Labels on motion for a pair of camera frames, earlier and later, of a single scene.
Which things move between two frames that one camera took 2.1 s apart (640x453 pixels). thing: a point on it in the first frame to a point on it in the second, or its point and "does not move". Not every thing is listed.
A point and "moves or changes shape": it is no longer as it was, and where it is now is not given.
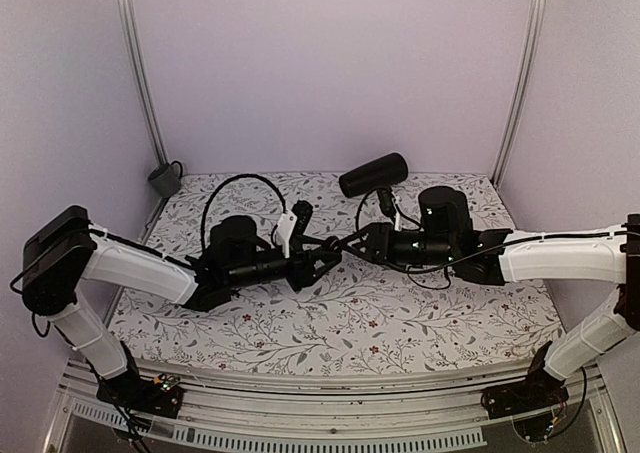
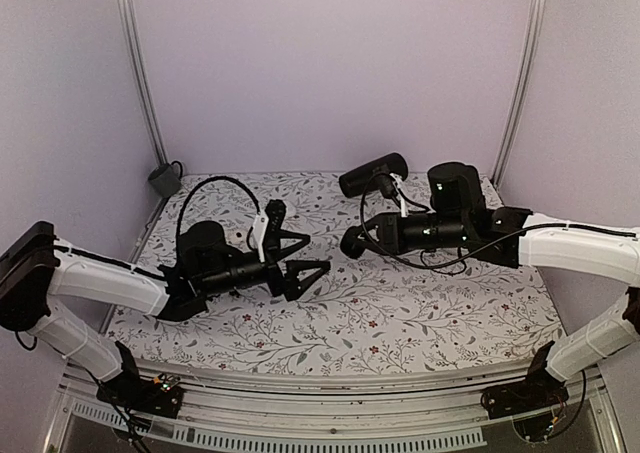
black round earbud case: x=333 y=243 moves or changes shape
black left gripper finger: x=305 y=239 to x=286 y=234
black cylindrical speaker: x=388 y=171 does not move
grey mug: x=165 y=179 does not move
